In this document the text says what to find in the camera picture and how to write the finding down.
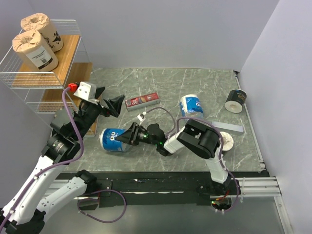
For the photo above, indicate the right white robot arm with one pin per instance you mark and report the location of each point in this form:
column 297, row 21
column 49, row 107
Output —
column 201, row 139

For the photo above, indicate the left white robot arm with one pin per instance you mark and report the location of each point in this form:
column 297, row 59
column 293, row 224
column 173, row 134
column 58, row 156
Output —
column 29, row 209

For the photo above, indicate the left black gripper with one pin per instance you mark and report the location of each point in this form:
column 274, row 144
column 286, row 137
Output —
column 114, row 104

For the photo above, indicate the brown roll with label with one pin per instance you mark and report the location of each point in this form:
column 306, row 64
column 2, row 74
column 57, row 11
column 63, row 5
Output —
column 35, row 52

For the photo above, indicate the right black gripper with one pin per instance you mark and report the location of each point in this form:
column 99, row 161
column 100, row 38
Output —
column 130, row 137

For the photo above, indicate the black paper roll front right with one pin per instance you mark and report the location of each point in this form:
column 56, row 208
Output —
column 228, row 142

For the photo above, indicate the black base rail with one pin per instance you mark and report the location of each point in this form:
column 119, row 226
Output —
column 159, row 188

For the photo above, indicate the white wire wooden shelf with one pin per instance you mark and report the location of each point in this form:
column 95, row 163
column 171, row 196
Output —
column 41, row 91

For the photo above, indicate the black paper roll far right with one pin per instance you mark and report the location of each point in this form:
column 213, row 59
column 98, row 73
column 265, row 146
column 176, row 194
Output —
column 235, row 101

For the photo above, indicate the blue paper roll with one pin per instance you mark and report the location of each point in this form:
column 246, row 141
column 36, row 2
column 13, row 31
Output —
column 190, row 106
column 108, row 140

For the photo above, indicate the grey flat box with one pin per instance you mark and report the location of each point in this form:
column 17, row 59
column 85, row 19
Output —
column 229, row 128

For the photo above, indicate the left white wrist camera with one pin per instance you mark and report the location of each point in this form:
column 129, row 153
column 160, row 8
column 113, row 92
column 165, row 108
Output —
column 83, row 90

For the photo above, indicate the brown roll with cartoon print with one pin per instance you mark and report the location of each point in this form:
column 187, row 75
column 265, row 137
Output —
column 42, row 23

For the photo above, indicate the black paper roll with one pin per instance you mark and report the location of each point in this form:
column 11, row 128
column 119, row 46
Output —
column 228, row 142
column 235, row 101

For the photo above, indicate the red toothpaste box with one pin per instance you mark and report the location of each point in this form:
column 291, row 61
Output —
column 142, row 101

